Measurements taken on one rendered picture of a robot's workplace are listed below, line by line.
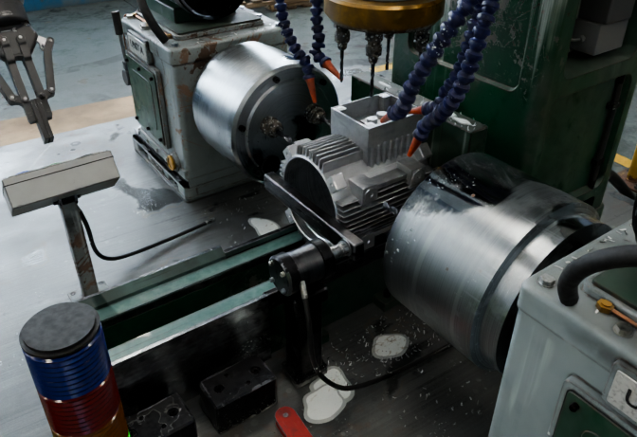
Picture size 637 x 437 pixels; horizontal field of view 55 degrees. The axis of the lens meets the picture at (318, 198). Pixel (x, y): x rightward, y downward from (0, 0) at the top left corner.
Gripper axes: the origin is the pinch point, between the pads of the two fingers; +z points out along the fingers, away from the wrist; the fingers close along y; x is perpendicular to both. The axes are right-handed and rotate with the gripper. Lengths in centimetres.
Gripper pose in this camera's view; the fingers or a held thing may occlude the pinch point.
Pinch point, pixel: (42, 121)
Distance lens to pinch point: 111.4
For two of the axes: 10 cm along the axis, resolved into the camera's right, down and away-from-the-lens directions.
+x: -4.5, 2.0, 8.7
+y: 8.2, -3.1, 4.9
